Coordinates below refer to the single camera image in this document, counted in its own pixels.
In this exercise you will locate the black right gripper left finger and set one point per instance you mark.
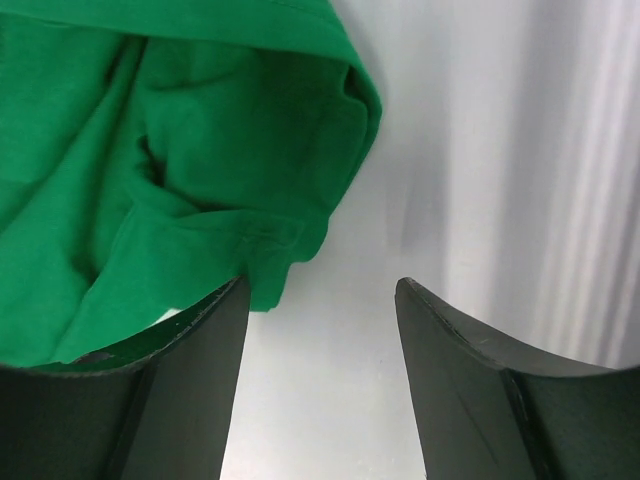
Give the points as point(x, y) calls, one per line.
point(157, 405)

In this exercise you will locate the green t shirt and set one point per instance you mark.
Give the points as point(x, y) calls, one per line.
point(151, 151)

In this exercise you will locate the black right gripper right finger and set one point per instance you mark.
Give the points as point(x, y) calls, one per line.
point(488, 406)

